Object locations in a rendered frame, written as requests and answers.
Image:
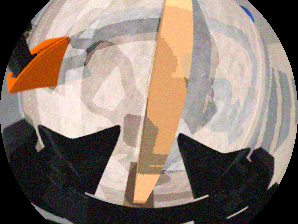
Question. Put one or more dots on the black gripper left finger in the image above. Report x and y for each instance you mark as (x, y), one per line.
(87, 155)

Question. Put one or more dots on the long tan wooden rail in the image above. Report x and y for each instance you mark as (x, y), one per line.
(166, 96)

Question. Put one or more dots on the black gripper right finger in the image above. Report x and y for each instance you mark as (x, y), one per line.
(205, 166)

